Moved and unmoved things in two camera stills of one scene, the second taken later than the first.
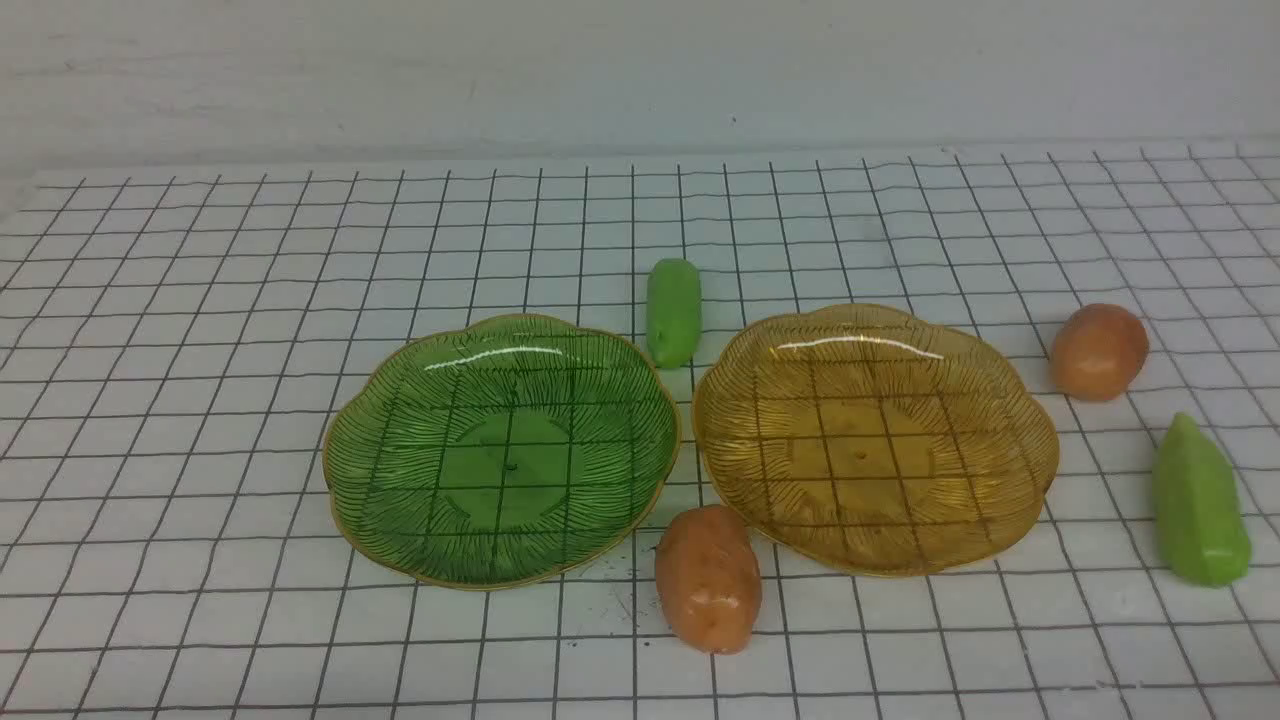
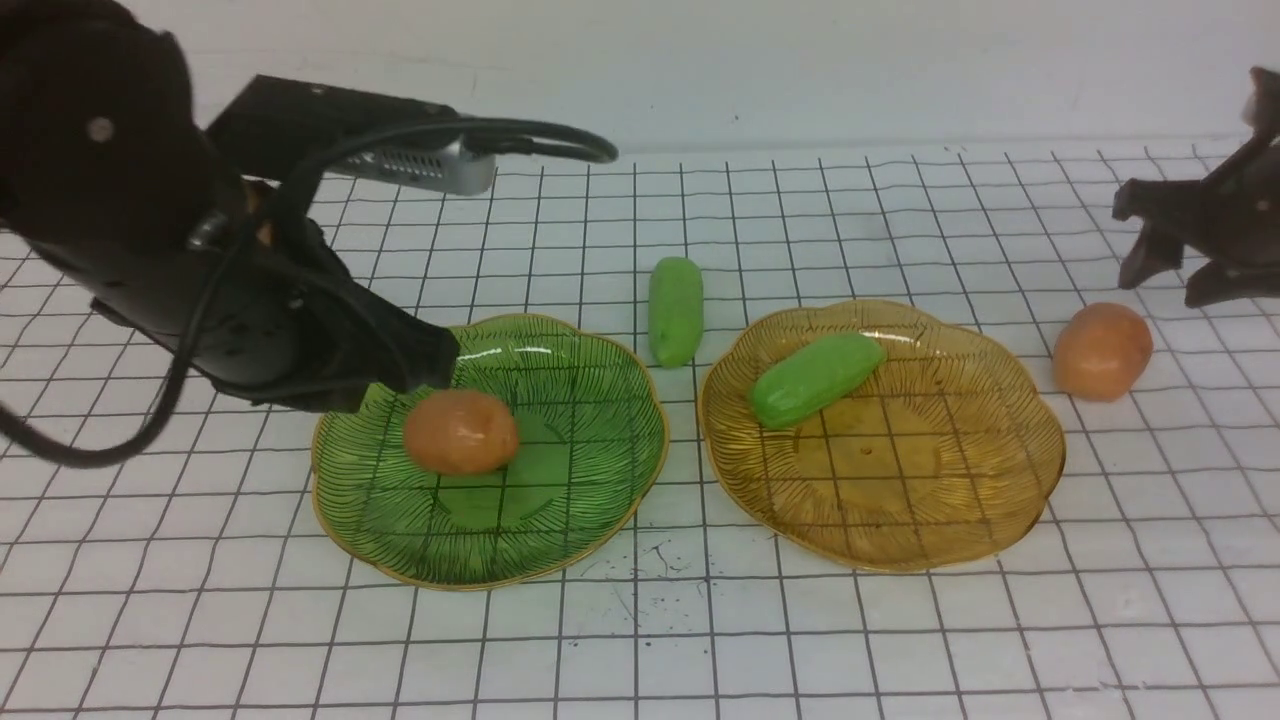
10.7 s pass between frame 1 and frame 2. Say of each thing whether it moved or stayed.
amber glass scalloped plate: stayed
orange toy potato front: moved
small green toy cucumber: stayed
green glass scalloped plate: stayed
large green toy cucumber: moved
